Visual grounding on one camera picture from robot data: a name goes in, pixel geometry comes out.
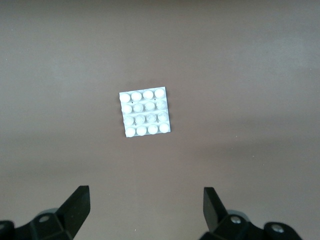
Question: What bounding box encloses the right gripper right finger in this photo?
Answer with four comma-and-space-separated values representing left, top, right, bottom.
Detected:
201, 187, 304, 240

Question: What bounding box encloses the brown table cover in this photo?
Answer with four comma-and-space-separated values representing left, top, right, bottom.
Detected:
0, 0, 320, 240

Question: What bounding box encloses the white studded base plate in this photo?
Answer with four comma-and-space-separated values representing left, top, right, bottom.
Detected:
118, 86, 173, 138

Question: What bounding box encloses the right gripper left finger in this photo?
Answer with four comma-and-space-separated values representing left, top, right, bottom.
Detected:
0, 185, 91, 240

